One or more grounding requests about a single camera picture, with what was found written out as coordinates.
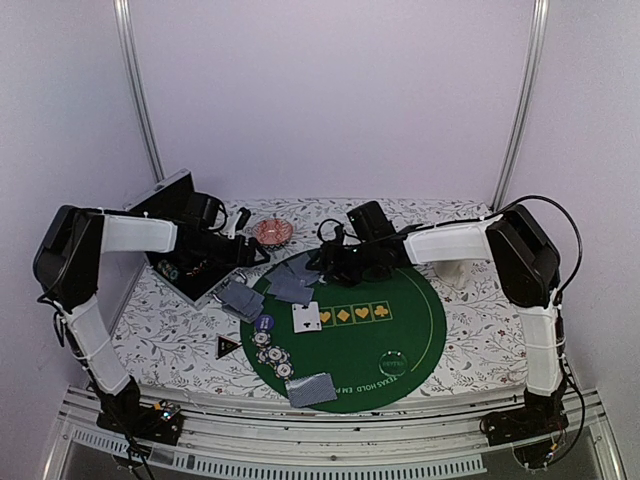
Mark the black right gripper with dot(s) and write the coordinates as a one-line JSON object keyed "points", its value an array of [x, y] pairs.
{"points": [[328, 254]]}

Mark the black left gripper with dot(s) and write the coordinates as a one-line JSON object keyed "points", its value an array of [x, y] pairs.
{"points": [[245, 259]]}

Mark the red black chip row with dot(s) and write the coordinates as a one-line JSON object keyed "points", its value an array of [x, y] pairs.
{"points": [[198, 269]]}

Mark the aluminium poker chip case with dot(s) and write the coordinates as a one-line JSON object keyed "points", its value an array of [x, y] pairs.
{"points": [[167, 200]]}

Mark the blue playing card deck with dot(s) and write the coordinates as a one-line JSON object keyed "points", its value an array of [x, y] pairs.
{"points": [[242, 300]]}

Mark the blue playing card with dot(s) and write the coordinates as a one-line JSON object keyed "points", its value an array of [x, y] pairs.
{"points": [[311, 390], [290, 286], [298, 266]]}

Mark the purple small blind button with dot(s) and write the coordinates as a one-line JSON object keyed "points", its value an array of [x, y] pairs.
{"points": [[264, 323]]}

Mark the clear acrylic dealer button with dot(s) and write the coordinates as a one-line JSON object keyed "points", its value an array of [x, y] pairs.
{"points": [[393, 363]]}

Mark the white blue poker chip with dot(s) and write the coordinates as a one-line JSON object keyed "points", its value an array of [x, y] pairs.
{"points": [[284, 371], [273, 355], [261, 339]]}

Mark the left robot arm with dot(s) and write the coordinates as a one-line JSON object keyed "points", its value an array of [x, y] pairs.
{"points": [[67, 265]]}

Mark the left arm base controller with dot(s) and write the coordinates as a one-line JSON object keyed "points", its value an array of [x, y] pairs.
{"points": [[161, 423]]}

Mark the right arm base controller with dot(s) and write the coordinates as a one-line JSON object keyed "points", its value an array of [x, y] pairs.
{"points": [[544, 434]]}

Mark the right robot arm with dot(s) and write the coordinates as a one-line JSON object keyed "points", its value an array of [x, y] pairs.
{"points": [[527, 264]]}

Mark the blue green chip stack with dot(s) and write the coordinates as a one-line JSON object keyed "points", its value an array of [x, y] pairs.
{"points": [[167, 270]]}

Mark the red patterned bowl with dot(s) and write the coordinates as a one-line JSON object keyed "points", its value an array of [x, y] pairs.
{"points": [[273, 233]]}

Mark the cream ceramic mug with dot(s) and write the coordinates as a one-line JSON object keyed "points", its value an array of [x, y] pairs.
{"points": [[453, 273]]}

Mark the round green poker mat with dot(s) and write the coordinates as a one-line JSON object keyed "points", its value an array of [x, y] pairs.
{"points": [[359, 324]]}

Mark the black triangular card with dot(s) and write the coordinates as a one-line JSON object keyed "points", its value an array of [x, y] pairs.
{"points": [[225, 346]]}

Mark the aluminium table front rail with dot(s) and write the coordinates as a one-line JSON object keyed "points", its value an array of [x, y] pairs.
{"points": [[235, 437]]}

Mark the left aluminium frame post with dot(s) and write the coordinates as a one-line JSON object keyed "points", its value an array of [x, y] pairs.
{"points": [[125, 30]]}

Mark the aluminium frame post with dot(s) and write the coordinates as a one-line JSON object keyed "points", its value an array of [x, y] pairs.
{"points": [[125, 30], [532, 62]]}

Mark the right aluminium frame post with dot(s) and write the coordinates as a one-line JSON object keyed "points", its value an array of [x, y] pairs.
{"points": [[532, 62]]}

